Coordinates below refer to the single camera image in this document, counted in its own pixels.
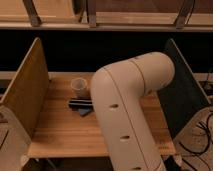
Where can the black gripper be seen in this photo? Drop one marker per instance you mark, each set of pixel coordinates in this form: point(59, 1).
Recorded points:
point(83, 106)

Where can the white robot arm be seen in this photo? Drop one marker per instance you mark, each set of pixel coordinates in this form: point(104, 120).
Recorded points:
point(116, 90)

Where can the left wooden side panel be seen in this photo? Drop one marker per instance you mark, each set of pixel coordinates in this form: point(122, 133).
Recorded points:
point(23, 99)

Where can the right dark side panel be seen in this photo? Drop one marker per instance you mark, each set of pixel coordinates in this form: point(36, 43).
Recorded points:
point(183, 98)

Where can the wooden shelf with brackets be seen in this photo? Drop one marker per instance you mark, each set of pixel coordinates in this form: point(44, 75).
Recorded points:
point(108, 15)

